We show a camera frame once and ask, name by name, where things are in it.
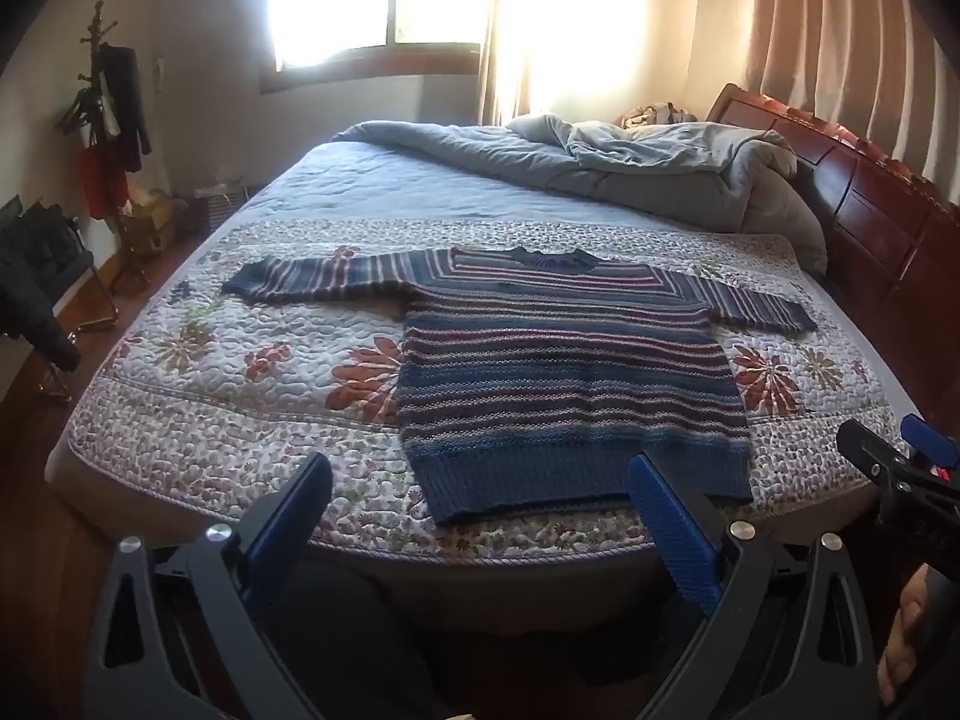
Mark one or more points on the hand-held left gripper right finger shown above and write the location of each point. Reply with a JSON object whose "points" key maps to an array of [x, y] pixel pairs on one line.
{"points": [[671, 525]]}

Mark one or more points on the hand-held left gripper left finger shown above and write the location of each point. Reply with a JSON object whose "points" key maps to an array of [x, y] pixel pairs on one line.
{"points": [[289, 510]]}

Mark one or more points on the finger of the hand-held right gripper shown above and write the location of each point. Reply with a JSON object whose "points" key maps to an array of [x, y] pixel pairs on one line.
{"points": [[930, 442], [870, 450]]}

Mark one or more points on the blue striped knit sweater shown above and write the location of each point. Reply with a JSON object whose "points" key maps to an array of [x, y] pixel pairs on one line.
{"points": [[555, 375]]}

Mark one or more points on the chair with dark clothes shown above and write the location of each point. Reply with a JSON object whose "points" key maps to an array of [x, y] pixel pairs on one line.
{"points": [[37, 277]]}

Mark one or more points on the person's right hand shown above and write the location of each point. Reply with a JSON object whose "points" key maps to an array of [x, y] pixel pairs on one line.
{"points": [[900, 637]]}

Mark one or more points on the floral quilted bedspread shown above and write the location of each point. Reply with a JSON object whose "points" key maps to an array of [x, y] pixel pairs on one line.
{"points": [[285, 330]]}

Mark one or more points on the person's dark pants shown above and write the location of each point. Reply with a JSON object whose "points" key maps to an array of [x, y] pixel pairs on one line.
{"points": [[480, 645]]}

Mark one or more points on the wooden headboard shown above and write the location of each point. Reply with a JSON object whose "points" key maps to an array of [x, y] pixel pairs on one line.
{"points": [[862, 195]]}

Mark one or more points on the woven basket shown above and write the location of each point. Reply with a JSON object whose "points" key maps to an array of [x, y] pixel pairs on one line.
{"points": [[221, 206]]}

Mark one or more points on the small wooden stool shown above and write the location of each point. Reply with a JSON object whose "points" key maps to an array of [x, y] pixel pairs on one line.
{"points": [[154, 229]]}

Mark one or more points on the grey duvet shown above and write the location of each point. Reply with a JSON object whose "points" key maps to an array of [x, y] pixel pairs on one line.
{"points": [[637, 165]]}

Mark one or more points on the red hanging bag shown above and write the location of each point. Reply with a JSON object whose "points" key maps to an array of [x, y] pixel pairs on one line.
{"points": [[101, 180]]}

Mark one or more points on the patterned pillow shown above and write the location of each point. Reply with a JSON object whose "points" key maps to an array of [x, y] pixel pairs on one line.
{"points": [[656, 115]]}

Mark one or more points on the dark hanging coat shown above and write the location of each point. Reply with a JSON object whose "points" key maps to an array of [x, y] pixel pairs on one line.
{"points": [[127, 105]]}

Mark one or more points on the wooden coat rack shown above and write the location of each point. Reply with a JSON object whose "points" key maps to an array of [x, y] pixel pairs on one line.
{"points": [[96, 75]]}

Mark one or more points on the beige window curtain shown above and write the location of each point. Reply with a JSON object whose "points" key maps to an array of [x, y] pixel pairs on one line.
{"points": [[506, 37]]}

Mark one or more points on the gold metal chair frame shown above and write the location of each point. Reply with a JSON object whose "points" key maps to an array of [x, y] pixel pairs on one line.
{"points": [[94, 307]]}

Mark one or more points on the beige wall curtain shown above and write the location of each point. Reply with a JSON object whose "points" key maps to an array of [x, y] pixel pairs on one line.
{"points": [[847, 37]]}

